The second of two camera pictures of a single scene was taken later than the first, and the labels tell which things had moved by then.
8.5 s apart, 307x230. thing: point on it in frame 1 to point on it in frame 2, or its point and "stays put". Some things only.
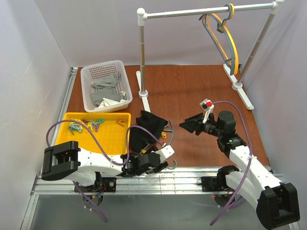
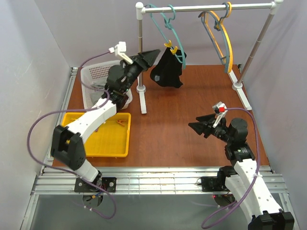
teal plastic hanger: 171,125 to 168,25
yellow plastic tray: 108,129 stays put
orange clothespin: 120,121 stays put
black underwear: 139,137 to 168,69
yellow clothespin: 163,134 to 173,51
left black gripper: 155,168 to 139,61
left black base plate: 106,184 stays put
